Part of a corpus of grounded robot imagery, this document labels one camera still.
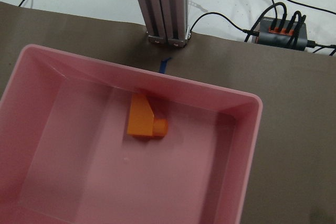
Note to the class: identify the orange sloped block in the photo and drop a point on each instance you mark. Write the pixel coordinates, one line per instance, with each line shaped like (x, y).
(142, 121)

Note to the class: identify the pink plastic box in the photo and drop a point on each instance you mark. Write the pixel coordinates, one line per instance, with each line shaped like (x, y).
(66, 156)

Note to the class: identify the black usb hub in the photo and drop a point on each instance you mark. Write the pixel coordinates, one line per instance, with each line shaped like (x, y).
(278, 38)

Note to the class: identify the aluminium frame post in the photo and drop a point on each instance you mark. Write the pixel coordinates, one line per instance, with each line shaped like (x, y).
(166, 21)

